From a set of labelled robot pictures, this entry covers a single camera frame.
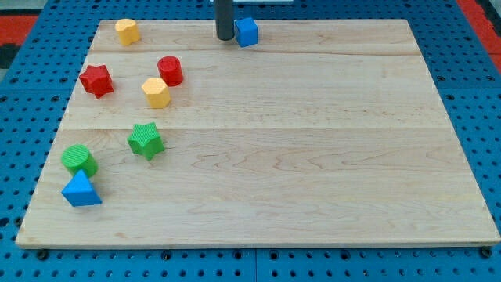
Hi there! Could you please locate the green star block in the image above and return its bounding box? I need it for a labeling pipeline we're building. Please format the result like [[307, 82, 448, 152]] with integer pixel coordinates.
[[127, 122, 165, 161]]

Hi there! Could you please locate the red star block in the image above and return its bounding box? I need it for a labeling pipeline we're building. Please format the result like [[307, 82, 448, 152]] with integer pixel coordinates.
[[79, 65, 114, 99]]

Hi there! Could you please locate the light wooden board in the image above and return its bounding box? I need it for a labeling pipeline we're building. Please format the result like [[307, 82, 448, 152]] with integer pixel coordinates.
[[16, 20, 500, 249]]

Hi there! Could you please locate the yellow hexagon block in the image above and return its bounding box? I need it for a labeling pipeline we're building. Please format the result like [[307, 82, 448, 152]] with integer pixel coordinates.
[[142, 78, 171, 109]]

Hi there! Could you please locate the red cylinder block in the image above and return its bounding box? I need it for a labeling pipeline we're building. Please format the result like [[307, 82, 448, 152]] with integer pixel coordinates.
[[157, 56, 184, 86]]

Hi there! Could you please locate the blue cube block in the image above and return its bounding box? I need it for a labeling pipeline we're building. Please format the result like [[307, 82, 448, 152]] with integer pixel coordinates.
[[235, 17, 258, 48]]

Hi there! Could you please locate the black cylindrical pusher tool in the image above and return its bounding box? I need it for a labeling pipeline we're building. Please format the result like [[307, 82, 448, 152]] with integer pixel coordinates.
[[214, 0, 234, 41]]

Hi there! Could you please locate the yellow heart block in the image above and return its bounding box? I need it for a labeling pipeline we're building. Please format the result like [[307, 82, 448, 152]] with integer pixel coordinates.
[[114, 18, 141, 46]]

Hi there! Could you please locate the green cylinder block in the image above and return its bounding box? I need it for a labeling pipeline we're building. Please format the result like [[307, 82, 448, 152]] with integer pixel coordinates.
[[61, 144, 99, 177]]

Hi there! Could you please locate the blue triangle block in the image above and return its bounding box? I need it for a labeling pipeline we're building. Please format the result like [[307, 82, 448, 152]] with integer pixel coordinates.
[[61, 170, 102, 207]]

